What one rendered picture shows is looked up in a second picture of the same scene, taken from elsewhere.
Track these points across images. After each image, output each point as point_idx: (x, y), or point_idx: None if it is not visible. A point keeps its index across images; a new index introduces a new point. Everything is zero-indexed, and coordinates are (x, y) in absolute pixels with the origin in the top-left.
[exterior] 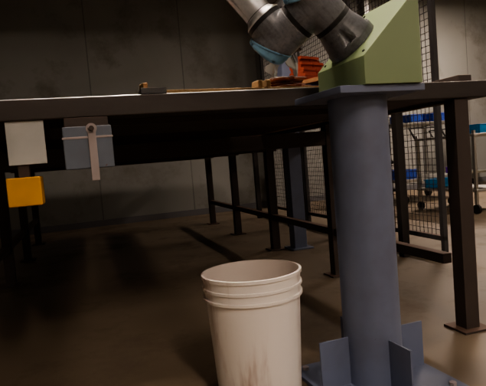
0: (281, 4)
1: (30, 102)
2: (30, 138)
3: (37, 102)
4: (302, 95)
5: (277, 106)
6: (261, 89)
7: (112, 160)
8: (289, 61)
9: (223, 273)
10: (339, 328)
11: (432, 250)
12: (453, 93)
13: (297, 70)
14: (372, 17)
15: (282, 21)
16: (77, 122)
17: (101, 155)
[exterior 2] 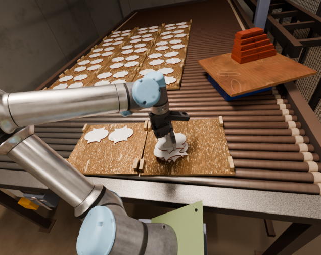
0: (157, 103)
1: (3, 184)
2: (16, 192)
3: (6, 185)
4: (153, 203)
5: (135, 203)
6: (121, 197)
7: (52, 206)
8: (168, 142)
9: None
10: (204, 218)
11: (269, 220)
12: (315, 223)
13: (174, 148)
14: (187, 244)
15: None
16: (29, 193)
17: (46, 204)
